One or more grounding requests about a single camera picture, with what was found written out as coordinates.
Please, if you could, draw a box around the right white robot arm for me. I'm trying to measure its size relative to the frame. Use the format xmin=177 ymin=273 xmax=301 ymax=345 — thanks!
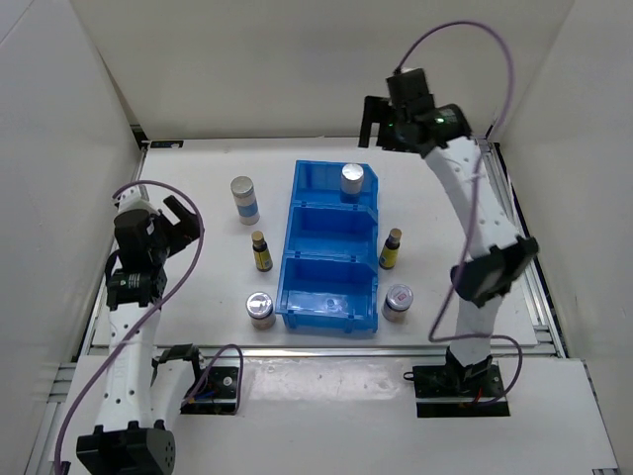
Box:
xmin=359 ymin=96 xmax=539 ymax=396

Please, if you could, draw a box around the tall blue-label shaker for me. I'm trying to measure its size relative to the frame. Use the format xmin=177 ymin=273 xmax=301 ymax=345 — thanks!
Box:
xmin=230 ymin=176 xmax=260 ymax=226
xmin=340 ymin=163 xmax=364 ymax=203

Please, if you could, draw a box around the blue three-compartment plastic bin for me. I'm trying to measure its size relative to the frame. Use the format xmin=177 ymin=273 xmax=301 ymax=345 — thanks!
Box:
xmin=276 ymin=160 xmax=379 ymax=334

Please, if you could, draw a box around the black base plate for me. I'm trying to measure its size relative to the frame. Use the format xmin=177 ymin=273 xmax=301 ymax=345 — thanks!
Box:
xmin=180 ymin=344 xmax=244 ymax=416
xmin=403 ymin=364 xmax=510 ymax=419

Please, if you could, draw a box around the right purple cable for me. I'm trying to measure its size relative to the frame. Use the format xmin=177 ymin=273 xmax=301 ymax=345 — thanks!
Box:
xmin=395 ymin=20 xmax=523 ymax=406

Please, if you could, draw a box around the yellow-label brown bottle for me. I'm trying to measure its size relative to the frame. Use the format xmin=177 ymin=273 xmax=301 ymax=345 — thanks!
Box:
xmin=379 ymin=228 xmax=402 ymax=269
xmin=251 ymin=231 xmax=273 ymax=272

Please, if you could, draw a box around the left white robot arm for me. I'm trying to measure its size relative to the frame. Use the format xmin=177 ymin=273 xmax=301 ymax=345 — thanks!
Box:
xmin=75 ymin=191 xmax=208 ymax=474

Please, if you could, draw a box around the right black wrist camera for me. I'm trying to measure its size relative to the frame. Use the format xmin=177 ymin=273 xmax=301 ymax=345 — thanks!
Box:
xmin=386 ymin=68 xmax=433 ymax=107

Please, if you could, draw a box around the left short silver-lid jar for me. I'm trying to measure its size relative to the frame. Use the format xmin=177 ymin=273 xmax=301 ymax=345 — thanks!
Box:
xmin=245 ymin=292 xmax=276 ymax=331

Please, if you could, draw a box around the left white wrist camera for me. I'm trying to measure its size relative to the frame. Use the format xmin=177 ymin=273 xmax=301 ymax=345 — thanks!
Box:
xmin=113 ymin=185 xmax=153 ymax=214

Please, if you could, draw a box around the right short red-label jar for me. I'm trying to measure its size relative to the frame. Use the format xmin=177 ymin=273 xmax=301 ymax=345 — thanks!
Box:
xmin=382 ymin=284 xmax=413 ymax=323

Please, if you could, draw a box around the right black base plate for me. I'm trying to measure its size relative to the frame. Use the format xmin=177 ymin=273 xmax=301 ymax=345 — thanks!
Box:
xmin=403 ymin=364 xmax=510 ymax=419

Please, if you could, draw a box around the front aluminium rail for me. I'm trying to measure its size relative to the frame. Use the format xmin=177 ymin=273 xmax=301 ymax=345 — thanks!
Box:
xmin=78 ymin=343 xmax=451 ymax=361

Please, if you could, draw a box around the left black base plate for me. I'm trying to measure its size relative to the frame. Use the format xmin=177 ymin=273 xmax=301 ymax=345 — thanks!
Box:
xmin=180 ymin=344 xmax=244 ymax=416

